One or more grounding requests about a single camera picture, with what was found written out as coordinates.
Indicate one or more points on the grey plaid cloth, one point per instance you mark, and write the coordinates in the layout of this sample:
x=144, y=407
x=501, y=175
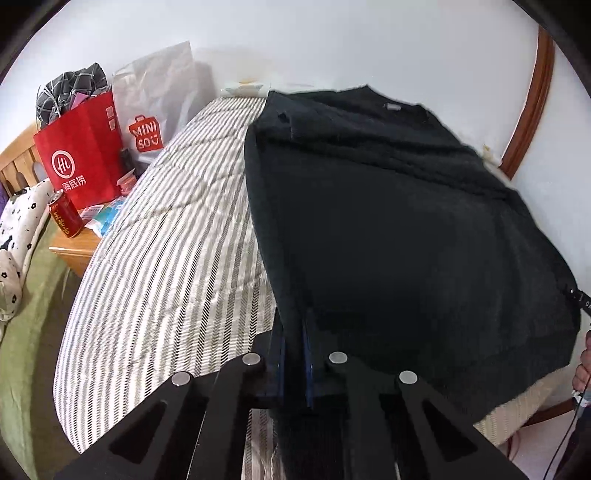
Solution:
x=64, y=90

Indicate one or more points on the green bedsheet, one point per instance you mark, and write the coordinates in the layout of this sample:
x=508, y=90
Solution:
x=27, y=369

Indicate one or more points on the black sweatshirt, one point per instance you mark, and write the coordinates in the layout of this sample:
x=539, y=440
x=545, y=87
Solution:
x=392, y=230

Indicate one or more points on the grey striped mattress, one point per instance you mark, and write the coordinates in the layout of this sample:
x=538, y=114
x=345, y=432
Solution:
x=161, y=277

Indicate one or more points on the red paper bag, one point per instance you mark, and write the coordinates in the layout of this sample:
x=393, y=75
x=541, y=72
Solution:
x=78, y=152

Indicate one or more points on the blue tissue packets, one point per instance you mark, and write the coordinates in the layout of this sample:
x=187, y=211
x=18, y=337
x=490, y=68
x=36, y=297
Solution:
x=104, y=219

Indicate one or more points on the small pink jar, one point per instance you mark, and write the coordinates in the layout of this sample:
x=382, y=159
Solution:
x=127, y=184

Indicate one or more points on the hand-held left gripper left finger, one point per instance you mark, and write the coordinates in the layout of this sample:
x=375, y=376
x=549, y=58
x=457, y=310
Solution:
x=277, y=364

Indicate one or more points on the white plastic bag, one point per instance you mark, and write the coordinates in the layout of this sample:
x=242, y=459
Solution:
x=157, y=87

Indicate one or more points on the red drink can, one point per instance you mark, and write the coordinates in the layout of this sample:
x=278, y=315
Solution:
x=65, y=216

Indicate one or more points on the wooden headboard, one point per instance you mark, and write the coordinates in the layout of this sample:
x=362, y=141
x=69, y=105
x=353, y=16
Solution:
x=18, y=157

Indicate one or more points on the person's right hand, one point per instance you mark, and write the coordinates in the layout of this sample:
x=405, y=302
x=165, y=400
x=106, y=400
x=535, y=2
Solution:
x=584, y=364

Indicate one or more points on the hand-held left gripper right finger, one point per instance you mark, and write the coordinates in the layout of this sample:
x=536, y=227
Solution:
x=308, y=369

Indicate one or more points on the wooden nightstand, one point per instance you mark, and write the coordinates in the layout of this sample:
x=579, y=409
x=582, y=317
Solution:
x=78, y=251

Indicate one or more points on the brown wooden door frame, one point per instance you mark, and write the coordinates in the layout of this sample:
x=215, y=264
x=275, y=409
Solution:
x=531, y=106

